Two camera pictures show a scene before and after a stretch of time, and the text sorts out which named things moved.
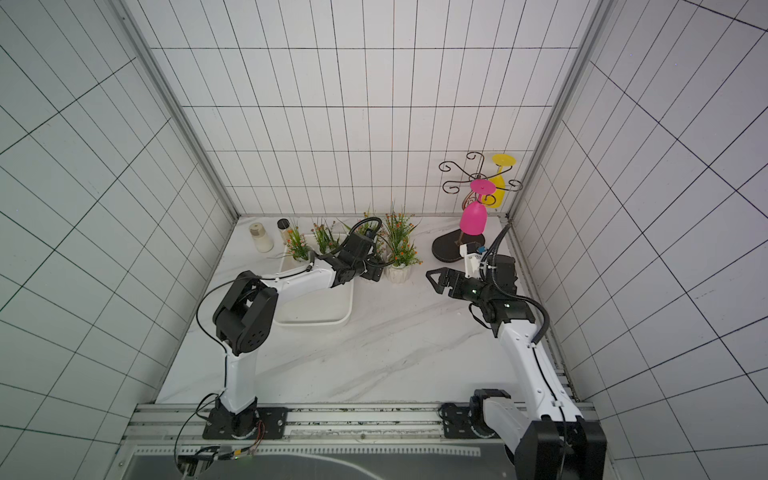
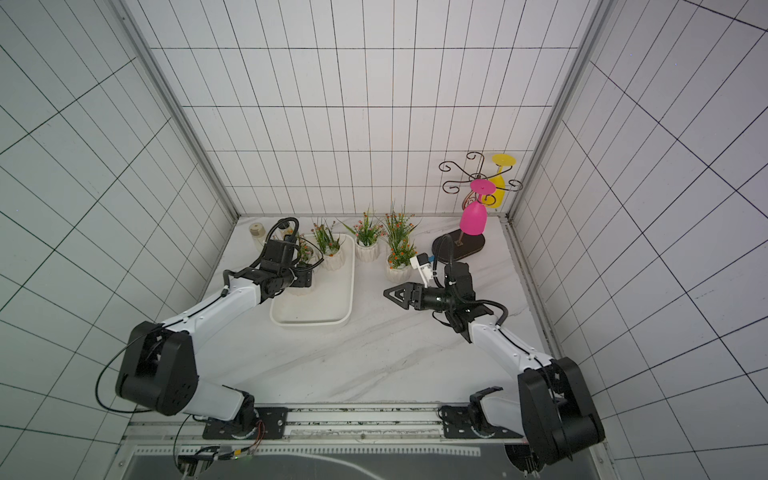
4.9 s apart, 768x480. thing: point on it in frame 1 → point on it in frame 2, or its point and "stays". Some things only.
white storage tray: x=306 y=299 stays
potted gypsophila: x=400 y=251 stays
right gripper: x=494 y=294 → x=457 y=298
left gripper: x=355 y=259 → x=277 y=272
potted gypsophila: x=325 y=237 stays
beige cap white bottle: x=261 y=240 stays
